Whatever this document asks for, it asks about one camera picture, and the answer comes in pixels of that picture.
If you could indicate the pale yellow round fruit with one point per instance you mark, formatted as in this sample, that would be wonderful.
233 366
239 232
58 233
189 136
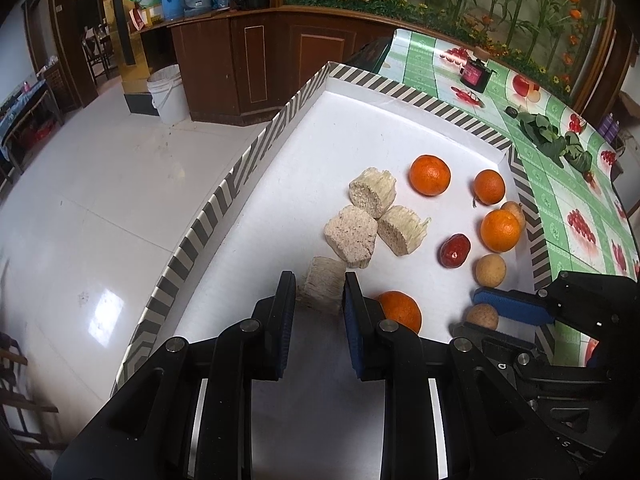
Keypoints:
517 211

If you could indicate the red and white packet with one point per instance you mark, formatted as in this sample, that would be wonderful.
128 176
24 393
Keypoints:
136 19

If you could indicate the white plastic bucket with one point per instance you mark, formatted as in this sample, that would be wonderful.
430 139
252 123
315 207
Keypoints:
167 94

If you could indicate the brown longan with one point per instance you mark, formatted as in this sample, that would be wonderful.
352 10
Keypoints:
490 270
482 317

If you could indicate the dark wooden chair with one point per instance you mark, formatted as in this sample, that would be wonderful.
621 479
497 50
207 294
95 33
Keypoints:
97 54
15 395

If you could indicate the small orange with stem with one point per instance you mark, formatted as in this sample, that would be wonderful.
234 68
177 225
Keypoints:
489 187

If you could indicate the cluttered side table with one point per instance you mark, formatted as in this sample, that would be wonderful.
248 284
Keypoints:
25 115

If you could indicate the black bench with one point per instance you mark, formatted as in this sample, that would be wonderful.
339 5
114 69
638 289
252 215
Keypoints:
372 52

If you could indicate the beige fibrous chunk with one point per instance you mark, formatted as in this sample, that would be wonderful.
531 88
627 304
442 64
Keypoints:
402 232
322 287
350 235
372 191

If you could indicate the red date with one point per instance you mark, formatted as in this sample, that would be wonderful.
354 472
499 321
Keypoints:
453 251
589 176

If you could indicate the small dark round object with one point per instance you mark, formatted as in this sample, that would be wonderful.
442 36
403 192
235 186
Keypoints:
511 111

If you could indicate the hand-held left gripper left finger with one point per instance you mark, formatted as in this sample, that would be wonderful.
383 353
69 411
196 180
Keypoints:
287 332

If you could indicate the green leafy vegetable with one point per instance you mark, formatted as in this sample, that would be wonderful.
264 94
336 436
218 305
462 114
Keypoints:
537 130
575 152

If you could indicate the brown wooden cabinet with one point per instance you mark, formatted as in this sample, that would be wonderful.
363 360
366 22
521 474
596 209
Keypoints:
260 65

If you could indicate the cardboard box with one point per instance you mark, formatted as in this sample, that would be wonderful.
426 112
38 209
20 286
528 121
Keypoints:
631 102

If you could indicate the dark jar with pink label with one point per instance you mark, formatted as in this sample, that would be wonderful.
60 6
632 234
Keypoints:
475 74

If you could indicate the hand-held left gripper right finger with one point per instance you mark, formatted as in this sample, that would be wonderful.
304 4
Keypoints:
350 332

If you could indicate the purple bottles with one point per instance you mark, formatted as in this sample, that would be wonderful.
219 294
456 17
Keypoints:
610 128

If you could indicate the green fruit print tablecloth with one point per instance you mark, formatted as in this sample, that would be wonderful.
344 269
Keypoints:
420 65

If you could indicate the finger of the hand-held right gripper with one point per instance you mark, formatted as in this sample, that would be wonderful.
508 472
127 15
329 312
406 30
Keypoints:
480 336
515 306

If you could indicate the white tray with striped rim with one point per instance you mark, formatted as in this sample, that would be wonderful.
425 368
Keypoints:
380 125

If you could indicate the artificial flower plant display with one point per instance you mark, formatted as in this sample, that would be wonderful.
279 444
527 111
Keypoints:
450 0

